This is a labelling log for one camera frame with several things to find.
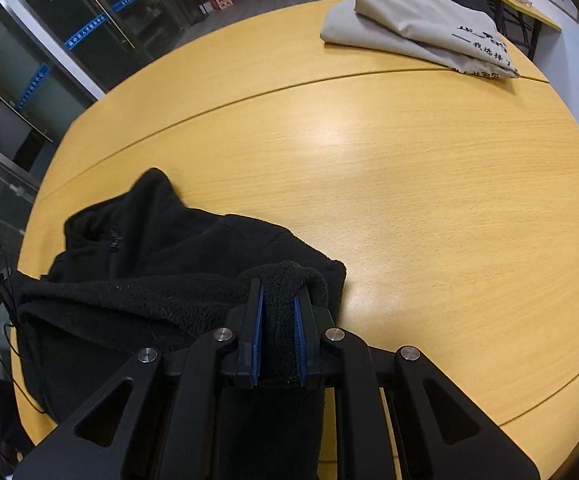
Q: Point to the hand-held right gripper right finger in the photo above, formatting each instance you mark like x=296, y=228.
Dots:
x=298, y=340

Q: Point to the long yellow side table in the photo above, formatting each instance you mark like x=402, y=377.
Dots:
x=529, y=7

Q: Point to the folded beige garment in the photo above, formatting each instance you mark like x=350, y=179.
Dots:
x=394, y=25

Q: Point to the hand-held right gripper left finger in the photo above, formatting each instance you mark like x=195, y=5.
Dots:
x=257, y=340

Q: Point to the glass double door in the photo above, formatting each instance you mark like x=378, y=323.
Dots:
x=99, y=25

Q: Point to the black fleece zip jacket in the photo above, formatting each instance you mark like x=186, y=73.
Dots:
x=169, y=270

